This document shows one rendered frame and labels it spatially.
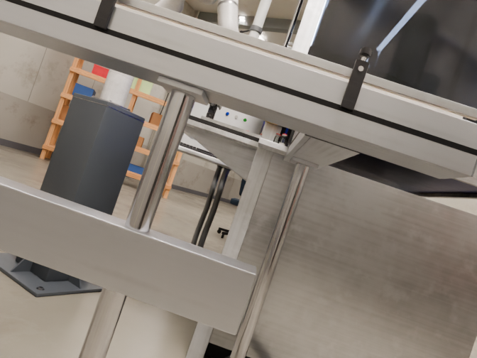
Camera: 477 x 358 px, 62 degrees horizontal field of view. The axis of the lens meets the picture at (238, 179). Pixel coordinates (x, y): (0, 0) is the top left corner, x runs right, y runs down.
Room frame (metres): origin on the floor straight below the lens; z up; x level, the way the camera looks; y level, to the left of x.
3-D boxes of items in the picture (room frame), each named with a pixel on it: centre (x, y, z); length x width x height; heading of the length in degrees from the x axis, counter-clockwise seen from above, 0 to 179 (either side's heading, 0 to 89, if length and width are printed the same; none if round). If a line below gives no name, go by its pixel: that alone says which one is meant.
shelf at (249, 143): (1.91, 0.11, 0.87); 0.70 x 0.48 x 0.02; 177
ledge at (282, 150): (1.47, -0.10, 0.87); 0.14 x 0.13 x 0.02; 87
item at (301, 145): (1.19, -0.18, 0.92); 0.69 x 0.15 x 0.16; 177
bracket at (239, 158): (1.67, 0.13, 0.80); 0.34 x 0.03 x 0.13; 87
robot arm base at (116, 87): (1.94, 0.70, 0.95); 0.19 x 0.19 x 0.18
